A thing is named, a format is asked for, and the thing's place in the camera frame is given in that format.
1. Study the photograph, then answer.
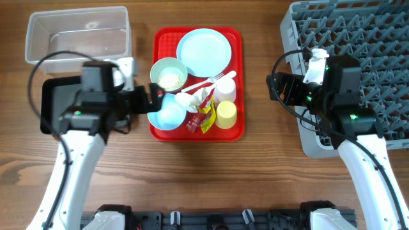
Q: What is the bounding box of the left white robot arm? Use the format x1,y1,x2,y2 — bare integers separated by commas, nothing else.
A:
28,60,164,229

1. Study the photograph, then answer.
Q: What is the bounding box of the white tissue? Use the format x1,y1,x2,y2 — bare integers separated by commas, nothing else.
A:
175,88,211,113

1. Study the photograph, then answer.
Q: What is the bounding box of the green bowl with rice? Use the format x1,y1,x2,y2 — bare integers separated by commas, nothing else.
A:
150,57,188,93

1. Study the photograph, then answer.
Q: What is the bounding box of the yellow snack wrapper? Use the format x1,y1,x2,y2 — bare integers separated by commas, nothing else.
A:
199,98,217,134

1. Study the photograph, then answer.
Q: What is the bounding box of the white plastic spoon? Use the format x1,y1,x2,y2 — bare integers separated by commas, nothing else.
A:
205,70,237,93

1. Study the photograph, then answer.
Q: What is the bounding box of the light blue plate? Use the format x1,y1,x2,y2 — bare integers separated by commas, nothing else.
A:
176,28,232,78

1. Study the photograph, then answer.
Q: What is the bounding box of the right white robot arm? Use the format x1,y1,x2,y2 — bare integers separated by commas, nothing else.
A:
266,50,408,229

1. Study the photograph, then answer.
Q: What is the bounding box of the red snack wrapper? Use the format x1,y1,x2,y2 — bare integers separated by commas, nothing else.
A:
186,112,205,132

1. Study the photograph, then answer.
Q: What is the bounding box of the black bin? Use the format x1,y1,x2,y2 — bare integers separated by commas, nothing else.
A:
40,75,132,135

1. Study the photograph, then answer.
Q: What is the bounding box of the light blue bowl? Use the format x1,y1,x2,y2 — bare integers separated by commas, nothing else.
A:
148,93,187,131

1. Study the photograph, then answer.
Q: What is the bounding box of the red plastic tray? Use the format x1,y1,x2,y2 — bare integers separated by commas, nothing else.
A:
149,27,245,142

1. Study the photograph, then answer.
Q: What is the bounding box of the clear plastic bin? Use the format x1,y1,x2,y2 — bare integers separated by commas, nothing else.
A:
25,6,132,65

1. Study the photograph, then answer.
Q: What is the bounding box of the yellow plastic cup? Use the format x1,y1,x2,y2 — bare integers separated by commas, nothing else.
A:
215,100,237,129

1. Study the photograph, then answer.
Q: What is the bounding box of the grey dishwasher rack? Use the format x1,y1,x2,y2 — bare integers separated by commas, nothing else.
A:
280,0,408,150

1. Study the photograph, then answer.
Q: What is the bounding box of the white plastic fork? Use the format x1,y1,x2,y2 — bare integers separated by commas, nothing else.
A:
181,73,224,93

